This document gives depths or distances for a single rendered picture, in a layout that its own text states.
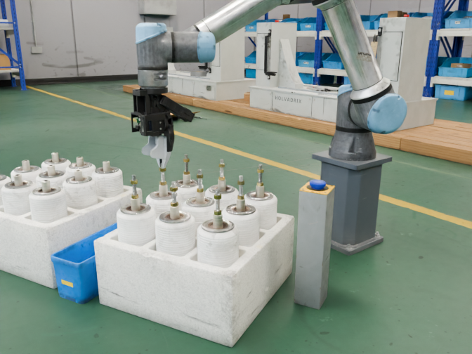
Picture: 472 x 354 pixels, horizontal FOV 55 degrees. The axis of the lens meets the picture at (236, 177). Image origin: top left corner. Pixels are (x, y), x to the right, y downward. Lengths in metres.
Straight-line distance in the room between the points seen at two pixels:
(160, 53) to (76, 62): 6.55
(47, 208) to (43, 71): 6.25
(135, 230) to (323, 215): 0.46
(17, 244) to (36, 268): 0.09
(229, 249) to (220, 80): 3.60
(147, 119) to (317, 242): 0.52
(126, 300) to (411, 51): 2.53
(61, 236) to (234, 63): 3.52
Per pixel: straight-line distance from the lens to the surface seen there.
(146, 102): 1.15
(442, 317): 1.29
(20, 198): 1.43
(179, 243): 1.08
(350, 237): 1.52
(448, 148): 2.86
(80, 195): 1.41
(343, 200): 1.48
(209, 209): 1.16
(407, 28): 3.16
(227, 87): 4.58
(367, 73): 1.30
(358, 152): 1.46
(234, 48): 4.62
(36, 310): 1.30
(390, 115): 1.32
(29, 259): 1.40
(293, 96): 3.67
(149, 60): 1.14
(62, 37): 7.61
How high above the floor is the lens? 0.66
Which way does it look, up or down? 17 degrees down
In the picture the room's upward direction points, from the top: straight up
